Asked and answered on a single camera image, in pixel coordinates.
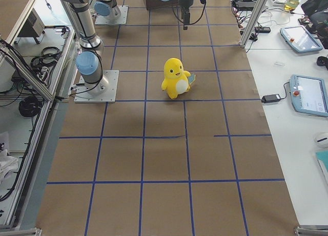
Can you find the near teach pendant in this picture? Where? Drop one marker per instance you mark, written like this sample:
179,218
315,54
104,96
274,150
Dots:
308,95

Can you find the teach pendant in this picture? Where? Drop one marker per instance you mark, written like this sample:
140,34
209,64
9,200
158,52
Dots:
300,40
308,95

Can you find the far teach pendant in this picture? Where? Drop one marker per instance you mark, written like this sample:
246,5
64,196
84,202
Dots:
300,40

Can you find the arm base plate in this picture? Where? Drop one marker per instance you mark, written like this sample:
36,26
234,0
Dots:
105,91
100,20

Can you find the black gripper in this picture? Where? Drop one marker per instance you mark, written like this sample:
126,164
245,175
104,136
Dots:
185,0

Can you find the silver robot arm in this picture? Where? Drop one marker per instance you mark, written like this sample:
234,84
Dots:
80,16
108,9

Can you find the yellow plush toy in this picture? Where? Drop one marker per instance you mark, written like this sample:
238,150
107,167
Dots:
176,80

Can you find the yellow liquid bottle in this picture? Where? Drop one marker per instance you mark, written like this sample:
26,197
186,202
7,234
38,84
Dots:
291,5

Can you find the grey control box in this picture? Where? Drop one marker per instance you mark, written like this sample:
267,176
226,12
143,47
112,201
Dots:
33,27

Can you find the black power adapter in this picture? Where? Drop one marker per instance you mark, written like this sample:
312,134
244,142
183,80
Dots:
270,98

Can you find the aluminium frame post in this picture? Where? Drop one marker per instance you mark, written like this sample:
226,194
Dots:
252,21

